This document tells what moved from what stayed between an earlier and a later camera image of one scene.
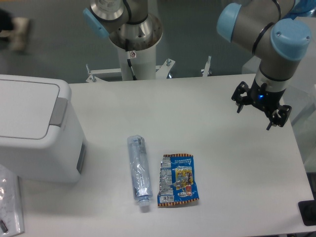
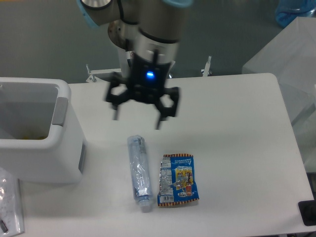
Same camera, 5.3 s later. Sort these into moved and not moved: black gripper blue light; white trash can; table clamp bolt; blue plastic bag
Moved: black gripper blue light
Not moved: white trash can; blue plastic bag; table clamp bolt
